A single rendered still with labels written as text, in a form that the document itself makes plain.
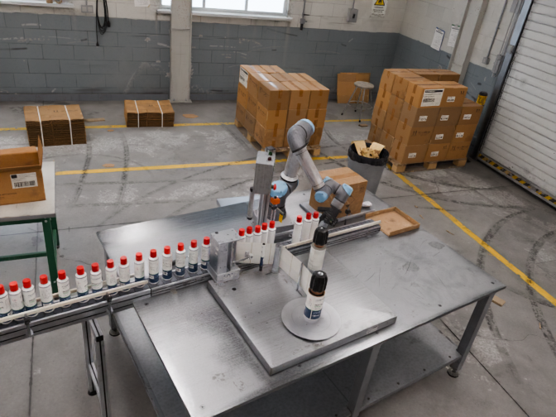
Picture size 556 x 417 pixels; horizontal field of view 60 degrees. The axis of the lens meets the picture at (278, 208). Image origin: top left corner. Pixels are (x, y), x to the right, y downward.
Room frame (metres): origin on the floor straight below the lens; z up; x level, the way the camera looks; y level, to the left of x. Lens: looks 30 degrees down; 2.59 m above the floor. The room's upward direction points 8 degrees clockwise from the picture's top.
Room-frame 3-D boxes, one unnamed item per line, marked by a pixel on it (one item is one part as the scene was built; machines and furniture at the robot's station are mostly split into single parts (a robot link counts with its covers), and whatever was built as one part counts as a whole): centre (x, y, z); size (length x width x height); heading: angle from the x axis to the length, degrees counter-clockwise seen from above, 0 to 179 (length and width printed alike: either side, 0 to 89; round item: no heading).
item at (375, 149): (4.98, -0.92, 0.50); 0.42 x 0.41 x 0.28; 116
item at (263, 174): (2.46, 0.11, 1.38); 0.17 x 0.10 x 0.19; 1
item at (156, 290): (2.46, -0.03, 0.85); 1.65 x 0.11 x 0.05; 126
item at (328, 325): (1.87, -0.25, 0.89); 0.31 x 0.31 x 0.01
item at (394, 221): (3.05, -0.84, 0.85); 0.30 x 0.26 x 0.04; 126
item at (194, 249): (2.12, 0.42, 0.98); 0.05 x 0.05 x 0.20
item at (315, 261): (2.28, -0.26, 1.03); 0.09 x 0.09 x 0.30
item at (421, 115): (6.39, -1.79, 0.57); 1.20 x 0.85 x 1.14; 118
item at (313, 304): (1.87, -0.25, 1.04); 0.09 x 0.09 x 0.29
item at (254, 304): (2.02, -0.19, 0.86); 0.80 x 0.67 x 0.05; 126
